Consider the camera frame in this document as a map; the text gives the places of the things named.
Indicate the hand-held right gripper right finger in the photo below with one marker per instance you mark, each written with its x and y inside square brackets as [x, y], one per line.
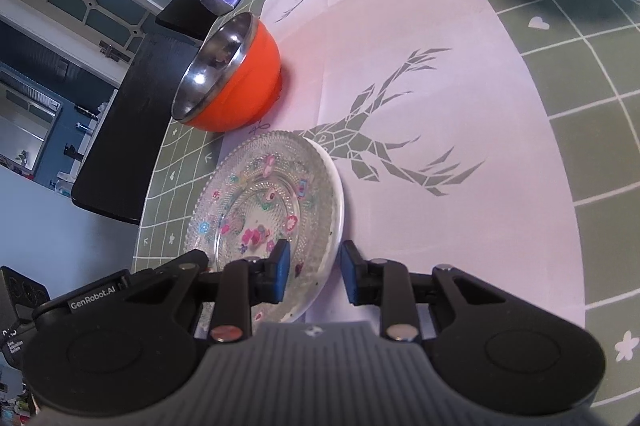
[350, 271]

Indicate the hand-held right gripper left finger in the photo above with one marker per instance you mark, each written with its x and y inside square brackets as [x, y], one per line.
[280, 266]

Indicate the white fruit-print plate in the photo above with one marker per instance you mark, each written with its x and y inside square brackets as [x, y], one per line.
[341, 211]

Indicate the flowered glass plate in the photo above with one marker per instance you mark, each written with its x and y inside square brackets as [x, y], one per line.
[260, 206]

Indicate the orange steel bowl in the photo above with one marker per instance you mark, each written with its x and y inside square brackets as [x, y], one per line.
[245, 76]

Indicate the white deer-print table runner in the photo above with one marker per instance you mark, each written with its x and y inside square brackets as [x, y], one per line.
[425, 106]

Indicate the green checkered tablecloth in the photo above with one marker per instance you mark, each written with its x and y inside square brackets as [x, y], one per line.
[600, 106]

